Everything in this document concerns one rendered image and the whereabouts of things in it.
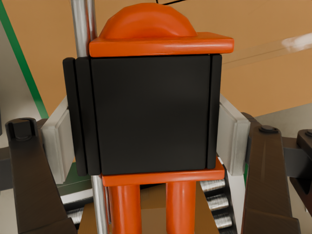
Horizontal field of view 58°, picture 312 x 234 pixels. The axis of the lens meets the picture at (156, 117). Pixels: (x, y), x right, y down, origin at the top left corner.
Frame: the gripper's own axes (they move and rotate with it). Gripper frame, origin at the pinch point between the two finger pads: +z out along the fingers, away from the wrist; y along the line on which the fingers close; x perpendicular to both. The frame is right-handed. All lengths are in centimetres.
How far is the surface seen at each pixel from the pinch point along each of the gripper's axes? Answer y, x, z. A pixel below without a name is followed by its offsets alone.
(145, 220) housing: -0.1, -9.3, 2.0
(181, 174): 2.0, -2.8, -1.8
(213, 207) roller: 26, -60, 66
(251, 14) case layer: 33, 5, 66
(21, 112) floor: -58, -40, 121
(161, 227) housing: 1.1, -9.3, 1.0
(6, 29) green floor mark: -58, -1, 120
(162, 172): 0.9, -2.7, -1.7
